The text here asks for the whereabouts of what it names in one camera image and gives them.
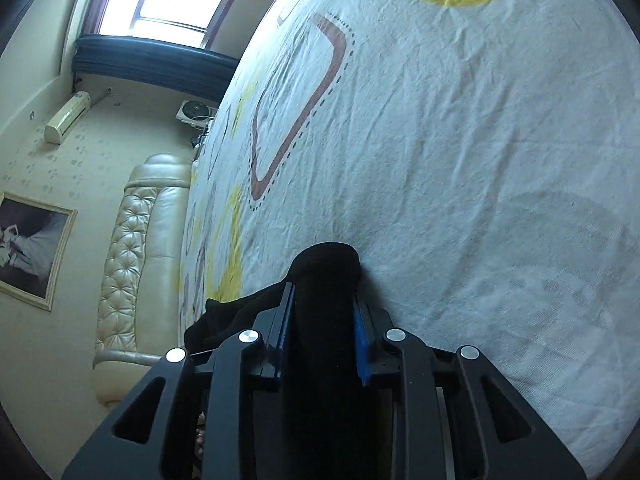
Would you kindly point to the cream tufted leather headboard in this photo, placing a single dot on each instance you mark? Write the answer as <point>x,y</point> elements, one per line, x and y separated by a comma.
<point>138,311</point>

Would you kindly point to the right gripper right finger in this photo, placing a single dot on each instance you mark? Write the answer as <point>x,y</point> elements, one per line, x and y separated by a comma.
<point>440,414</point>

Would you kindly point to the dark blue left curtain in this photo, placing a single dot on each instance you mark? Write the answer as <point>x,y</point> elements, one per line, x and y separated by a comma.
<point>198,72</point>

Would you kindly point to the white wall air conditioner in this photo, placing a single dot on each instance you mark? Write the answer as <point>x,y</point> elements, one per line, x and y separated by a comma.
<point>59,125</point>

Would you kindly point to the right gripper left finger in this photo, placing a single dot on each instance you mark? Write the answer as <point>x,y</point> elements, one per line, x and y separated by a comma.
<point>193,411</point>

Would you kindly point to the black pants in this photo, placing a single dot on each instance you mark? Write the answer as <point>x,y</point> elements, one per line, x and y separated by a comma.
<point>322,423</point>

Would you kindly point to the small white fan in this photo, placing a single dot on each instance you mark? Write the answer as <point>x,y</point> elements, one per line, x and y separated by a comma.
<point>195,114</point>

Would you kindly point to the framed wall picture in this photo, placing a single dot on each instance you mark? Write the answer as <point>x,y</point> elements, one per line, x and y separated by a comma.
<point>33,239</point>

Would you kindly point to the patterned white bed sheet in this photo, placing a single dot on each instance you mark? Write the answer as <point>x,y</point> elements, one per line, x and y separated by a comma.
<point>482,156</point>

